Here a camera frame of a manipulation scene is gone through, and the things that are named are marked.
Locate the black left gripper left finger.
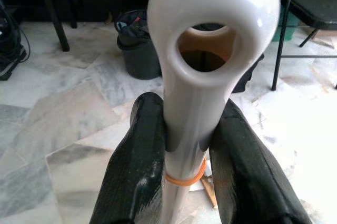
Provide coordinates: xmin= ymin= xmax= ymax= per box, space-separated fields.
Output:
xmin=89 ymin=91 xmax=169 ymax=224

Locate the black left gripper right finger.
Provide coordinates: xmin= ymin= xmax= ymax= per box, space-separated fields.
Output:
xmin=209 ymin=99 xmax=314 ymax=224

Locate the broom with white handle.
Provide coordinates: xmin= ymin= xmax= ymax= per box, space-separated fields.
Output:
xmin=146 ymin=0 xmax=280 ymax=224

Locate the orange rubber band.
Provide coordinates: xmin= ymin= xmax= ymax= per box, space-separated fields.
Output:
xmin=165 ymin=160 xmax=207 ymax=187

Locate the dark bin with black bag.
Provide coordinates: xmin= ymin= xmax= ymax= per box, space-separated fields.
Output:
xmin=114 ymin=9 xmax=163 ymax=80

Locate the green plastic box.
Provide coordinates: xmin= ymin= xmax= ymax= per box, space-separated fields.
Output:
xmin=271 ymin=5 xmax=301 ymax=42

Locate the black folding chair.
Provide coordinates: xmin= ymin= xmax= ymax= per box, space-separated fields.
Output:
xmin=271 ymin=0 xmax=337 ymax=91

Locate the black cable bundle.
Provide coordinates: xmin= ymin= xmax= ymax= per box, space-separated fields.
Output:
xmin=0 ymin=0 xmax=32 ymax=81

